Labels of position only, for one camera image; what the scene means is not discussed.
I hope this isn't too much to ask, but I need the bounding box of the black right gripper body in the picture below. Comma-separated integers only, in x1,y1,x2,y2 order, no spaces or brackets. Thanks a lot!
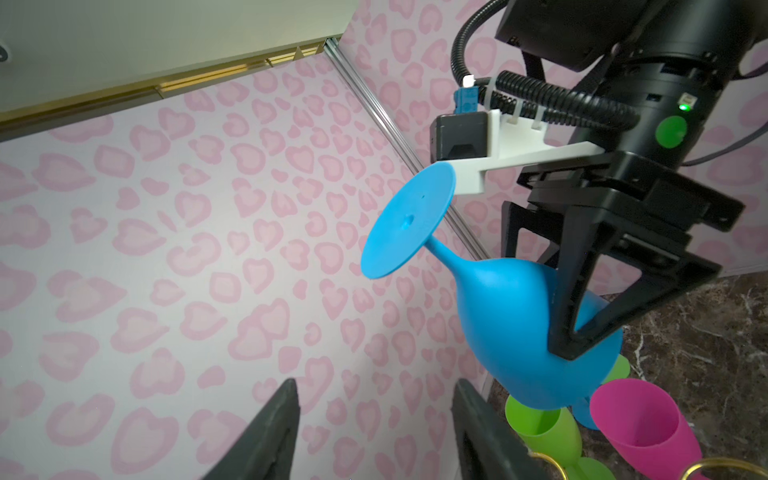
517,152,744,264

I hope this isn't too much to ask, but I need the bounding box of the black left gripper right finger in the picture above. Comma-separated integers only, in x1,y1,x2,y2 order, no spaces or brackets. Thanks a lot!
451,379,549,480

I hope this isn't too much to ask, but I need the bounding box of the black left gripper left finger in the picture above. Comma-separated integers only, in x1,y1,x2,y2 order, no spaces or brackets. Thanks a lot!
203,378,300,480

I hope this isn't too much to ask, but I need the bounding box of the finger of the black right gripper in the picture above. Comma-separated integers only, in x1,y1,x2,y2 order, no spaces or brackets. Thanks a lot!
501,201,564,268
548,206,721,360

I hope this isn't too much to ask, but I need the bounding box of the green wine glass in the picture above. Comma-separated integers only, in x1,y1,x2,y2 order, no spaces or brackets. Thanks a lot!
602,355,631,384
504,396,616,480

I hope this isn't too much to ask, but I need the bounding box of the blue wine glass back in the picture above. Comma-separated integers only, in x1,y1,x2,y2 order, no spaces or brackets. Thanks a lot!
361,162,623,410

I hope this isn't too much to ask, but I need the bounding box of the blue wine glass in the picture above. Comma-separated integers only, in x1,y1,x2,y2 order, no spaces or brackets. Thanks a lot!
570,396,599,431
361,162,623,410

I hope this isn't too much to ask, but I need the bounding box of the blue wine glass front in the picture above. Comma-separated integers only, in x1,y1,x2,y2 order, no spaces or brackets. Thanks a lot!
570,396,599,431

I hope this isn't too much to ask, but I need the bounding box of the magenta plastic wine glass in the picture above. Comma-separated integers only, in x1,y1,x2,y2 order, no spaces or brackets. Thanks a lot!
590,378,703,479

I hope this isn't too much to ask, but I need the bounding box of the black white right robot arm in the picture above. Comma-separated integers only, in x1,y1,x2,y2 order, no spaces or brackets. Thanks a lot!
493,1,767,360

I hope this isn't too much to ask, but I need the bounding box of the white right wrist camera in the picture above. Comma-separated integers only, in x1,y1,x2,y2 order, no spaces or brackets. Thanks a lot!
430,87,604,195

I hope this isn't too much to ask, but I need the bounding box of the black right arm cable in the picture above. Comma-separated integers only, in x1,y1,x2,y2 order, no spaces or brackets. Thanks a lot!
449,0,642,132

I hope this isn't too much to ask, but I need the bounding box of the gold wire glass rack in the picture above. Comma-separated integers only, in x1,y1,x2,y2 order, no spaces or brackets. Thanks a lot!
527,451,768,480

